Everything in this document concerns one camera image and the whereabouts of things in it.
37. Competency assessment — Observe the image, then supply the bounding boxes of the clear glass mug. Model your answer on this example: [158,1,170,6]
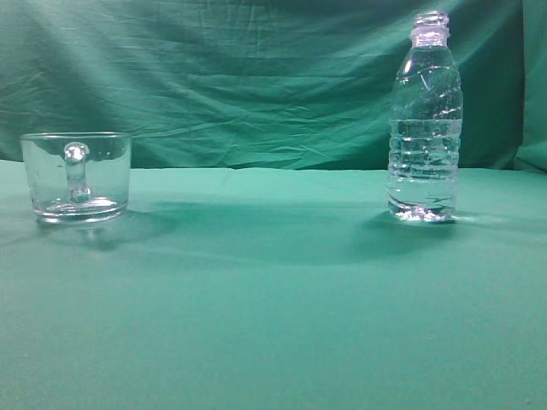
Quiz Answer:
[21,132,132,224]

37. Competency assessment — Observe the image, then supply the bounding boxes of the clear plastic water bottle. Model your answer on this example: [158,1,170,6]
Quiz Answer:
[386,10,463,223]

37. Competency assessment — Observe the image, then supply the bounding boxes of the green cloth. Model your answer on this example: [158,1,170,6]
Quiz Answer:
[1,1,546,409]

